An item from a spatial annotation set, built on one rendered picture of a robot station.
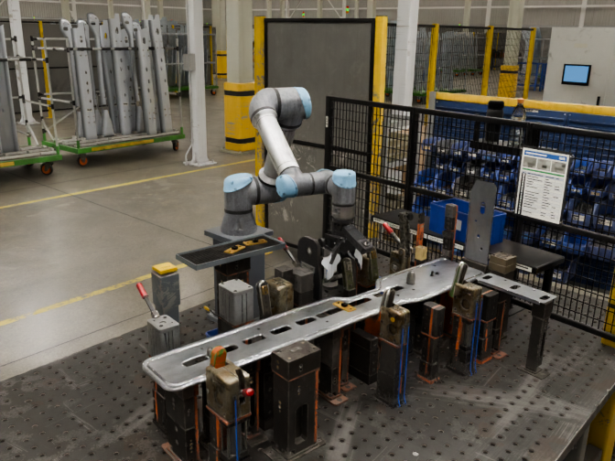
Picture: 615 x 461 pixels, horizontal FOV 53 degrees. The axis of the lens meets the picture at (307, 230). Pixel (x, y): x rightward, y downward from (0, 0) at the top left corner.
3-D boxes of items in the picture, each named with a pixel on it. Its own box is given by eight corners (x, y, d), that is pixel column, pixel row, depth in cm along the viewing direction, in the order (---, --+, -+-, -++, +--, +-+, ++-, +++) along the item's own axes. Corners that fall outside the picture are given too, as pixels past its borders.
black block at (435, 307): (433, 389, 217) (440, 314, 208) (409, 376, 225) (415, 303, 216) (447, 381, 222) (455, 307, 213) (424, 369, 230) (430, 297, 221)
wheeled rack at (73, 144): (79, 168, 861) (66, 37, 807) (42, 158, 922) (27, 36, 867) (186, 151, 1002) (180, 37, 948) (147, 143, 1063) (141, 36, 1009)
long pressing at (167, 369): (174, 399, 157) (174, 394, 157) (135, 364, 174) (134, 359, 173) (489, 275, 242) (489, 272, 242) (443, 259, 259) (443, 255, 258)
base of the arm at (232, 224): (212, 230, 254) (211, 207, 251) (240, 222, 265) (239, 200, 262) (237, 238, 245) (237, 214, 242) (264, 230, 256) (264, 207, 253)
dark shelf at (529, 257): (535, 275, 240) (536, 268, 239) (370, 220, 305) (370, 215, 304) (564, 262, 254) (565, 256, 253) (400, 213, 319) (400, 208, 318)
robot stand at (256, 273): (206, 317, 267) (203, 230, 254) (242, 303, 281) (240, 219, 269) (238, 333, 254) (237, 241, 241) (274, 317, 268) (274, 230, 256)
